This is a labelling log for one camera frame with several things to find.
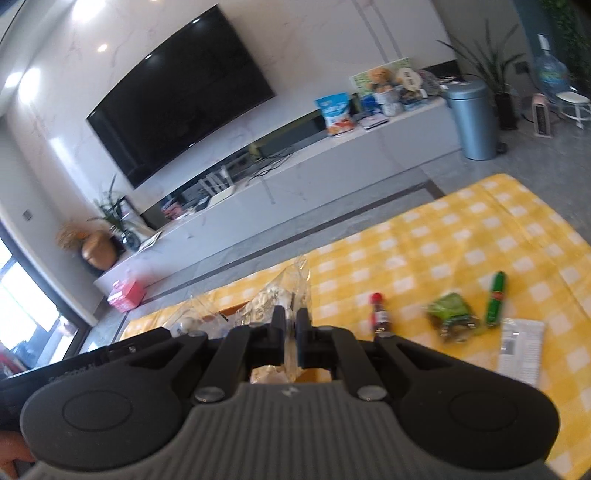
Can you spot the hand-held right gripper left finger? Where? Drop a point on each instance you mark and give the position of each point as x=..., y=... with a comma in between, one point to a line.
x=278, y=337

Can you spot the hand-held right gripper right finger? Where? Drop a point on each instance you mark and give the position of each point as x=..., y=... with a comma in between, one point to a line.
x=304, y=341

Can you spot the clear bag of round nuts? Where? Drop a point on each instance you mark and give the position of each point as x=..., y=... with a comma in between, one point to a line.
x=265, y=300

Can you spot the red-capped small bottle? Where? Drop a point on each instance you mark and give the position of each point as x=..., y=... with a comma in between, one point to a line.
x=381, y=316

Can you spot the green snack packet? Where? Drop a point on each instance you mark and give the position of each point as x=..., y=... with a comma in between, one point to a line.
x=450, y=307

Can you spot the green tube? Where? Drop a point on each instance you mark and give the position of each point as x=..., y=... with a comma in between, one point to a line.
x=496, y=295

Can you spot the white packet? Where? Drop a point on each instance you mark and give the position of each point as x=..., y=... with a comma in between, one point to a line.
x=521, y=355

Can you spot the person's left hand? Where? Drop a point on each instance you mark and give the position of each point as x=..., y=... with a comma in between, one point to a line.
x=14, y=450

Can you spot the window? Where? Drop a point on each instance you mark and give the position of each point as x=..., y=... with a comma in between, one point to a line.
x=27, y=300

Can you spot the pink storage box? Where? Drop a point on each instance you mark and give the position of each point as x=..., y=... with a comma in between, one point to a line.
x=127, y=295

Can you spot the golden round vase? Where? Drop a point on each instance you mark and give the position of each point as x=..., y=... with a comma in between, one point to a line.
x=99, y=251

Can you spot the dried flowers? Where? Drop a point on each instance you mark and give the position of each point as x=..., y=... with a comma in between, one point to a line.
x=69, y=235

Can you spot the plant in glass vase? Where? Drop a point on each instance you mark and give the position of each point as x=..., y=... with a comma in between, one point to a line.
x=129, y=240

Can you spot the white router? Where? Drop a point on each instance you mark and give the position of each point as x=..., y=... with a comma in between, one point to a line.
x=221, y=196

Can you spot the white paper card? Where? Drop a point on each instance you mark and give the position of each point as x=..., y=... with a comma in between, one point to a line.
x=150, y=241

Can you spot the yellow checked cloth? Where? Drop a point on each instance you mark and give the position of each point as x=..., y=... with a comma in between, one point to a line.
x=438, y=230

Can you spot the white marble TV console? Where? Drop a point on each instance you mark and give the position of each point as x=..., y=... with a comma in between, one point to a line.
x=323, y=166

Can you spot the blue snack bag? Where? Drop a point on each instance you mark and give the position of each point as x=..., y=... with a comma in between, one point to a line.
x=337, y=113

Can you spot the small blue box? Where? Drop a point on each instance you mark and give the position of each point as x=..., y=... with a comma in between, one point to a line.
x=414, y=104

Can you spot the black curved television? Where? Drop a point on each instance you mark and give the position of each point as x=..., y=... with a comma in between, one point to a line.
x=184, y=92

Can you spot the green picture board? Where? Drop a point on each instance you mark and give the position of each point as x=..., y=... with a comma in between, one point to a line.
x=358, y=83

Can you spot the blue-grey trash can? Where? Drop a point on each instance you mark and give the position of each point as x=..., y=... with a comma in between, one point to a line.
x=471, y=124

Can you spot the brown teddy bear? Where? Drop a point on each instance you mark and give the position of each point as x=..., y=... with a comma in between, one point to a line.
x=381, y=77

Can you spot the white round fan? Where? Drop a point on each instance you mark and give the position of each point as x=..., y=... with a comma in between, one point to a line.
x=408, y=77

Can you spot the patterned round fan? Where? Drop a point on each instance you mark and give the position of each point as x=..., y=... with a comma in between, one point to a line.
x=430, y=82

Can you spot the tall potted plant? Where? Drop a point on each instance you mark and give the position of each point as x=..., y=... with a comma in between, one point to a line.
x=505, y=110

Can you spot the white round stool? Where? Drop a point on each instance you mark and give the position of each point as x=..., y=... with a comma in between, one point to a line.
x=572, y=98

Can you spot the blue water jug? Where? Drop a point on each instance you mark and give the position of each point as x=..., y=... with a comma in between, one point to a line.
x=551, y=74

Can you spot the small pink photo frame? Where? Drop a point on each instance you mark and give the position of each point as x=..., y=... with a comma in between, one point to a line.
x=171, y=210

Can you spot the wall socket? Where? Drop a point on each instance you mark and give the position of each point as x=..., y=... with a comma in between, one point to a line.
x=524, y=68

